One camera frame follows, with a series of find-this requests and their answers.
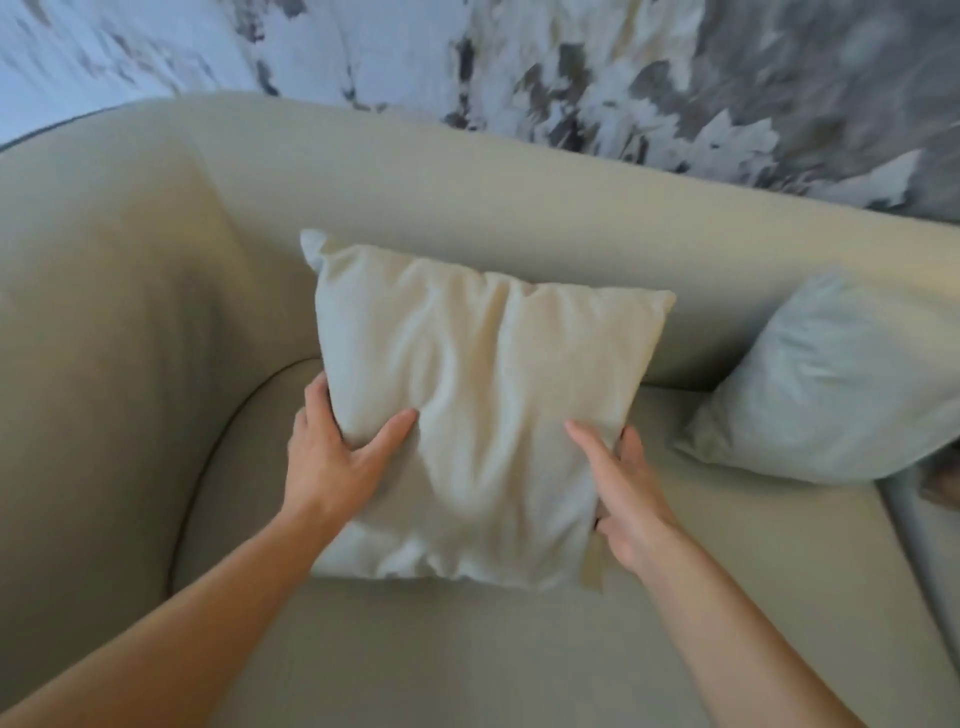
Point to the person's left hand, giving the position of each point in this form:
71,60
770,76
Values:
322,469

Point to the person's right hand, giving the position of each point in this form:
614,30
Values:
630,502

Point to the person's right thumb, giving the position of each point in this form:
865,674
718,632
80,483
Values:
592,457

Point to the person's left thumb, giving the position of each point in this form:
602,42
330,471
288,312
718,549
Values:
386,439

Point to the cream square pillow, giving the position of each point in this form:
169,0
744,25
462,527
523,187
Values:
480,405

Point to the person's right forearm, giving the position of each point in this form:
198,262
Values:
739,637

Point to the person's left forearm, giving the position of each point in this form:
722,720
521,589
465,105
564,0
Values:
172,630

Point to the beige fabric sofa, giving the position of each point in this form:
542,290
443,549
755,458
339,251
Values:
187,315

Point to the light grey pillow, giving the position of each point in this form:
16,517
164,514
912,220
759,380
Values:
825,382

